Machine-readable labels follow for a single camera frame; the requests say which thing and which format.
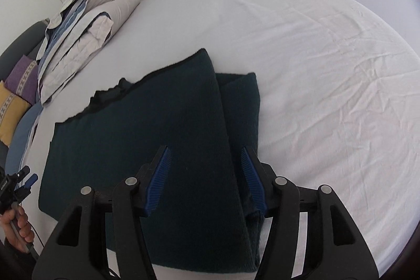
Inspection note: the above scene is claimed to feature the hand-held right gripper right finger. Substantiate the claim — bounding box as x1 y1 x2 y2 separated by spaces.
240 146 381 280

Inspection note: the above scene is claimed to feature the folded beige blue duvet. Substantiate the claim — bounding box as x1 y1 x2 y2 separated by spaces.
37 0 140 105

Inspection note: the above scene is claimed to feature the purple patterned pillow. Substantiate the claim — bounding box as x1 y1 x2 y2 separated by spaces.
5 55 40 105

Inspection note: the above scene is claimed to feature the grey padded headboard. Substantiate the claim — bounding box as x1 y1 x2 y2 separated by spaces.
0 21 50 81

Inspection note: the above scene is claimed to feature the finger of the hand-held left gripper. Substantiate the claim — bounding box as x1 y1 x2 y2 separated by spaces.
18 173 39 200
16 166 31 184

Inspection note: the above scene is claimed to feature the blue pillow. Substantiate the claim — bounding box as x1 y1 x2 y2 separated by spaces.
5 102 44 176

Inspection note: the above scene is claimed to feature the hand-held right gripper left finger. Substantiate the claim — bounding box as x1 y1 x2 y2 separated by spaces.
32 145 173 280

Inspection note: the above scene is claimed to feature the person's left hand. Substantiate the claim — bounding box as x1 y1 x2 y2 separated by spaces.
0 205 35 253

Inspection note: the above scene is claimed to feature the bed with white sheet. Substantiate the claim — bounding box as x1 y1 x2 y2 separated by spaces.
5 0 420 280

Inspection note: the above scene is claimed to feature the dark green sweater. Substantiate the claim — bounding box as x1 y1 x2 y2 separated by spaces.
38 48 263 274

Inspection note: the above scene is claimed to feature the yellow patterned pillow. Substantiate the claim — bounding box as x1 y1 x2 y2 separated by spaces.
0 81 32 147

